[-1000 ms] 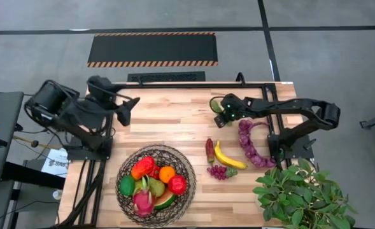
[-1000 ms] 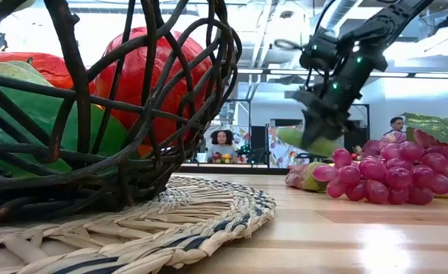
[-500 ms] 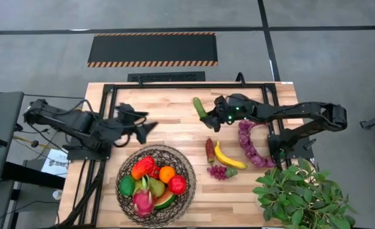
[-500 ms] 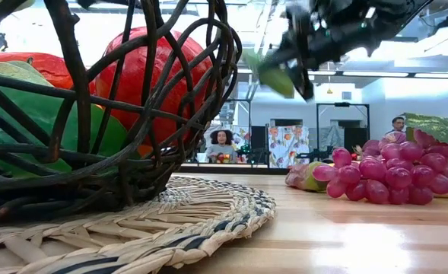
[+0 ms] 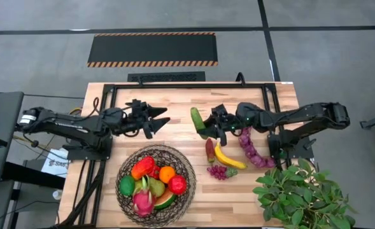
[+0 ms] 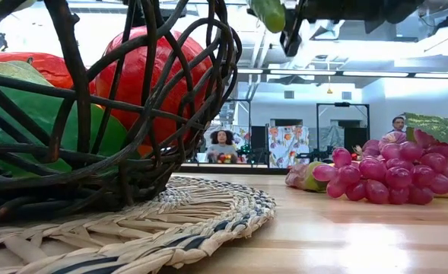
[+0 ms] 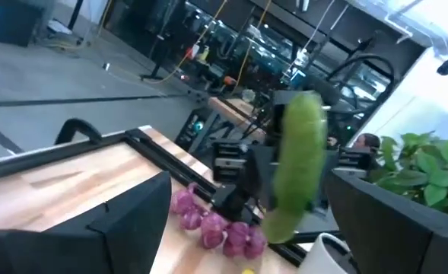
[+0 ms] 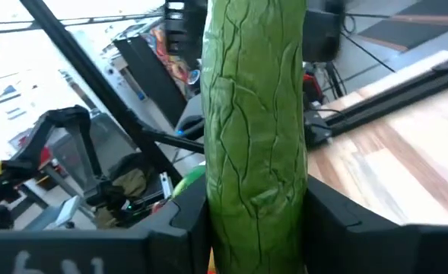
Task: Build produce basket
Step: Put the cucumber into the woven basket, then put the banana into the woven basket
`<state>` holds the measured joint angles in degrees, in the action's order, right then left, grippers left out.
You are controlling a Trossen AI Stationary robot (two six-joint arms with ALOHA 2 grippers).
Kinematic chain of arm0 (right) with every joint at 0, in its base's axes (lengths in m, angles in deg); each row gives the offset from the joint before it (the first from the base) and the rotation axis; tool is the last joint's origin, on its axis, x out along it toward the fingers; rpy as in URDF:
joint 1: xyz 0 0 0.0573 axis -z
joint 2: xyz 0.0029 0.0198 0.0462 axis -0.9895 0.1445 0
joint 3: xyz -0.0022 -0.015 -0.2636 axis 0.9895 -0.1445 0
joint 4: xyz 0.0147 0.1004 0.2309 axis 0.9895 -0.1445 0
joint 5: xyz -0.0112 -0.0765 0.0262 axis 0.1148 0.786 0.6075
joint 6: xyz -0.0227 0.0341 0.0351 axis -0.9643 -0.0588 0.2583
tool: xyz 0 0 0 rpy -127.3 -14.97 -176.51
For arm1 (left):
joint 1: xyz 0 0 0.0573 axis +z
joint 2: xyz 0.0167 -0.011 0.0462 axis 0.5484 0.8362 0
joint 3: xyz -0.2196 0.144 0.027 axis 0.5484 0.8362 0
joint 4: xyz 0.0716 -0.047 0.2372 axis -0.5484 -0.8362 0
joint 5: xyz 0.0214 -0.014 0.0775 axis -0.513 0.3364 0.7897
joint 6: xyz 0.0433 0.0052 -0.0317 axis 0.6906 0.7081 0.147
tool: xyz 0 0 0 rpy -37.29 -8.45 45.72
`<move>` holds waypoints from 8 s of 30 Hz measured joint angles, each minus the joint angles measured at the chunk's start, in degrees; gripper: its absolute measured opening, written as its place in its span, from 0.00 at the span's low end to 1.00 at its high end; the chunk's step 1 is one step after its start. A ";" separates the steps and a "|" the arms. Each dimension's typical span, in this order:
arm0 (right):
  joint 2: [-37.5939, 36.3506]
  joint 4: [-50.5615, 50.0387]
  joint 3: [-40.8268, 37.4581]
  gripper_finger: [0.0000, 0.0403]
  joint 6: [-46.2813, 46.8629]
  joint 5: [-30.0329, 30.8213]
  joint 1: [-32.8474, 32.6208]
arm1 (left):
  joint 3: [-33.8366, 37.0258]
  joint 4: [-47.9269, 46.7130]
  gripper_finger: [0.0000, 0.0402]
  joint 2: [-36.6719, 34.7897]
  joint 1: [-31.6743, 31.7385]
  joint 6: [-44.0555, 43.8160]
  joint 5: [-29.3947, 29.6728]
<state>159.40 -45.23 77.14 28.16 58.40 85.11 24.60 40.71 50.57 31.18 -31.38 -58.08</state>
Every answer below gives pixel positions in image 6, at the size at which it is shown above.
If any white ceiling light strip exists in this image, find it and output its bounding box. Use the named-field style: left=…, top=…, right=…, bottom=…
left=413, top=72, right=448, bottom=80
left=268, top=69, right=337, bottom=76
left=342, top=71, right=409, bottom=78

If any red-orange mango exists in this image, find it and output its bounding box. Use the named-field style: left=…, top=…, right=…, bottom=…
left=0, top=52, right=97, bottom=95

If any olive green pear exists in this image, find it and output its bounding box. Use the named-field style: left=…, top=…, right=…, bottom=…
left=0, top=60, right=54, bottom=88

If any green cucumber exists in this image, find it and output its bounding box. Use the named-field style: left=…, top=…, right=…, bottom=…
left=246, top=0, right=288, bottom=34

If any red apple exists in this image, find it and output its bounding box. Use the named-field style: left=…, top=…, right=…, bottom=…
left=94, top=25, right=214, bottom=148

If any green bell pepper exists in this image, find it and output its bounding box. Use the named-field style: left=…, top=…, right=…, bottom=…
left=0, top=85, right=141, bottom=178

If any black metal table frame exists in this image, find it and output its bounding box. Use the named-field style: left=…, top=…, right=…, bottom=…
left=180, top=163, right=297, bottom=176

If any round woven straw placemat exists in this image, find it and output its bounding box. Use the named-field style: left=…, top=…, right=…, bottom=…
left=0, top=174, right=277, bottom=274

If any person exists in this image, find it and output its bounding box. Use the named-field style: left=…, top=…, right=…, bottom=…
left=206, top=129, right=239, bottom=164
left=389, top=116, right=407, bottom=134

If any dark background screen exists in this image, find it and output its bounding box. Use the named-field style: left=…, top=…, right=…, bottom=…
left=343, top=127, right=370, bottom=153

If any purple grape bunch with leaf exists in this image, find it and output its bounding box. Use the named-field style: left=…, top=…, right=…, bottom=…
left=311, top=112, right=448, bottom=206

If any black stand frame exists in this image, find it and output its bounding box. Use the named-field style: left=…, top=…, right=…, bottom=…
left=316, top=101, right=371, bottom=153
left=226, top=98, right=253, bottom=165

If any black upright panel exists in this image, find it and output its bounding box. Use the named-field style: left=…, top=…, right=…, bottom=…
left=250, top=125, right=267, bottom=165

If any dark wicker basket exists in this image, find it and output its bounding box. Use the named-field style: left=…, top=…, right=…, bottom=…
left=0, top=0, right=244, bottom=229

